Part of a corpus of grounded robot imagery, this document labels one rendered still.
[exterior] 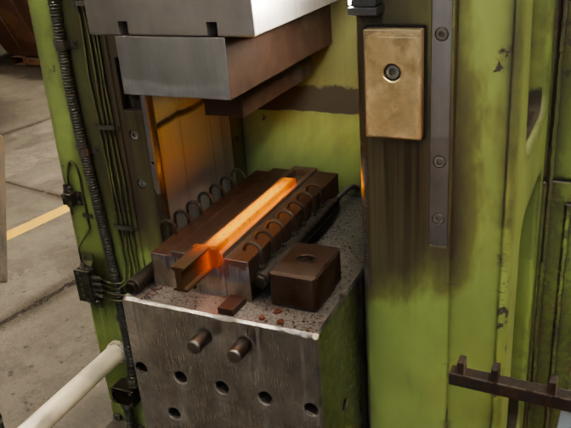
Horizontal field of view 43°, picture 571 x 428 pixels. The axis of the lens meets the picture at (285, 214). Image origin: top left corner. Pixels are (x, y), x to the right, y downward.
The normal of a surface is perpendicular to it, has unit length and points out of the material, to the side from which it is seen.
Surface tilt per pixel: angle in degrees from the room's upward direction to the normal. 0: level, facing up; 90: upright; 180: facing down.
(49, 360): 0
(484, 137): 90
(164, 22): 90
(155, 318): 90
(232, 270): 90
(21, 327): 0
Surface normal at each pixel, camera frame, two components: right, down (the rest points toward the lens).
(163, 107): 0.90, 0.11
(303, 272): -0.07, -0.91
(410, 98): -0.42, 0.40
